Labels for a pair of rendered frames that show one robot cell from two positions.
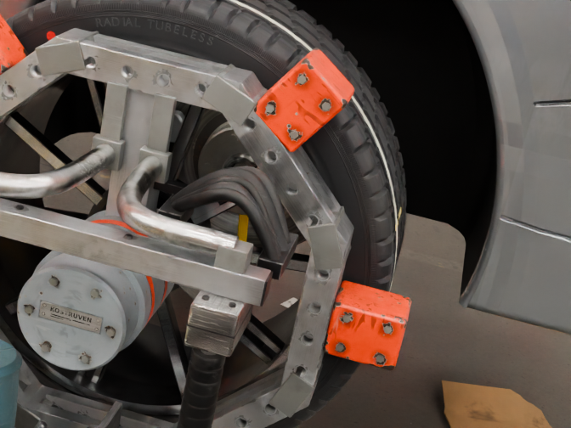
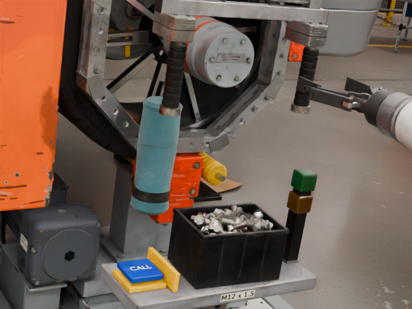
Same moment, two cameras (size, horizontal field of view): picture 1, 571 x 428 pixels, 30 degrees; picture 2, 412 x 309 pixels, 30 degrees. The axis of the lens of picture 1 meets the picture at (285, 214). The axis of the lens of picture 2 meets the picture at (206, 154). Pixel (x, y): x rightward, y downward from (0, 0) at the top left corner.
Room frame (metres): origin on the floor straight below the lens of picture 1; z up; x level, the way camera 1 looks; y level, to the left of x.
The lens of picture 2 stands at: (-0.22, 1.31, 1.18)
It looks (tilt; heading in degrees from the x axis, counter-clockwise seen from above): 18 degrees down; 320
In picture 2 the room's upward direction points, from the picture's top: 9 degrees clockwise
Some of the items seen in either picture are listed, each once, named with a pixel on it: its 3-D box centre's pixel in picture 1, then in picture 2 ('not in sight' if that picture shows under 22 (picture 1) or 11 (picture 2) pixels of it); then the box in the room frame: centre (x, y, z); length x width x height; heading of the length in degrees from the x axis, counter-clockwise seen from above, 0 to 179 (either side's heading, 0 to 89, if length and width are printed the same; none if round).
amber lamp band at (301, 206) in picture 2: not in sight; (299, 201); (0.82, 0.13, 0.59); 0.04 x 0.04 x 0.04; 83
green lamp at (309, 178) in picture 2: not in sight; (303, 179); (0.82, 0.13, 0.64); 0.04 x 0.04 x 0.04; 83
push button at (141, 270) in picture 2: not in sight; (140, 273); (0.87, 0.50, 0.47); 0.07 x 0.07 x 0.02; 83
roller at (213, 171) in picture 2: not in sight; (194, 159); (1.29, 0.05, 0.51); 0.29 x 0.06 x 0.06; 173
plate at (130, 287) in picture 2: not in sight; (138, 278); (0.87, 0.50, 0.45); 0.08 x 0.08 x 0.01; 83
